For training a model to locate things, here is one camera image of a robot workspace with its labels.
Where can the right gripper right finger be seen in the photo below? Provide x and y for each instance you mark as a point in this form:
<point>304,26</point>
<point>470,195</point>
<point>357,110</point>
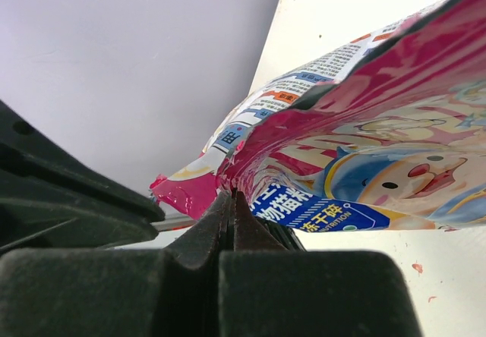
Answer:
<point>267,290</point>

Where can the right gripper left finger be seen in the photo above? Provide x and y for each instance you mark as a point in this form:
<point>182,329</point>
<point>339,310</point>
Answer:
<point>118,292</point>

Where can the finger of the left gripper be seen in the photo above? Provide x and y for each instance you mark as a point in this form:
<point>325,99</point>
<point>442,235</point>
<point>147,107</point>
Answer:
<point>49,199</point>

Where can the cat food bag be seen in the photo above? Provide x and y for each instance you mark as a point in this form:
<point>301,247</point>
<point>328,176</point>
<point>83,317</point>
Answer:
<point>385,132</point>

